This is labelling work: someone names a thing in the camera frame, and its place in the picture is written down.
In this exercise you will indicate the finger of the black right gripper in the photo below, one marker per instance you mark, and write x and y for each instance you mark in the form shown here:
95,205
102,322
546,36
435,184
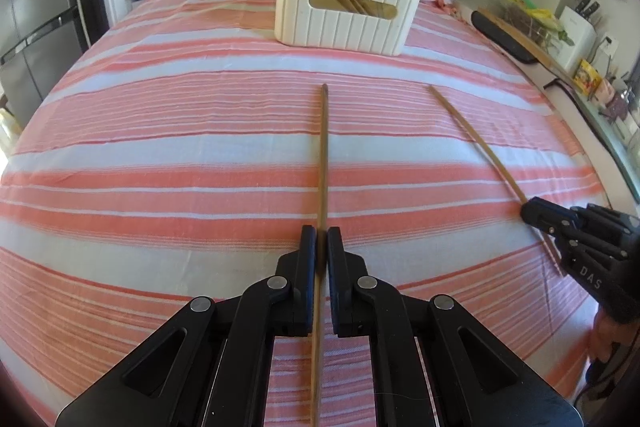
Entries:
548,217

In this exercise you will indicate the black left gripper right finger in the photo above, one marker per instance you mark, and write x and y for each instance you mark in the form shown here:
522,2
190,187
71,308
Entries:
433,363

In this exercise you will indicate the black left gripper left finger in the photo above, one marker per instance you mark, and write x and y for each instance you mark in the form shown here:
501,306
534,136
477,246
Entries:
209,364

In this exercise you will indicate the bamboo chopstick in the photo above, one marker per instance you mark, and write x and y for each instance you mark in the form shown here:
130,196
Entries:
317,334
505,173

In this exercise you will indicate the person's right hand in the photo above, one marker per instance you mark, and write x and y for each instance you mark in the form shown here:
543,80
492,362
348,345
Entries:
605,332

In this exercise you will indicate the yellow snack packet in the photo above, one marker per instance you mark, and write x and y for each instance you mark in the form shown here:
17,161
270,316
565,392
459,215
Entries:
586,79

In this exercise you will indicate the wooden cutting board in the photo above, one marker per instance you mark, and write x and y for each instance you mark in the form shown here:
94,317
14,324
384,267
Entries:
531,46

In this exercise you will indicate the black tray on counter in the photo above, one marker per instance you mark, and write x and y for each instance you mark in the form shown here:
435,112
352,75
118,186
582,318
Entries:
501,38

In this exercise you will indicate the white knife block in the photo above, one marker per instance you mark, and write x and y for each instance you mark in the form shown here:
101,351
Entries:
578,35

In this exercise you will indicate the pink striped tablecloth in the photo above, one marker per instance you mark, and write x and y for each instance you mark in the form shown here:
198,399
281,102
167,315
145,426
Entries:
178,157

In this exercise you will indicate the grey refrigerator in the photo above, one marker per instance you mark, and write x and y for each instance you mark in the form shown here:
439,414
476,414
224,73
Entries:
40,41

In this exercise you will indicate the wire rack with bags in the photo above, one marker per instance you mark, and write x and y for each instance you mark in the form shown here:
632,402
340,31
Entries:
540,25

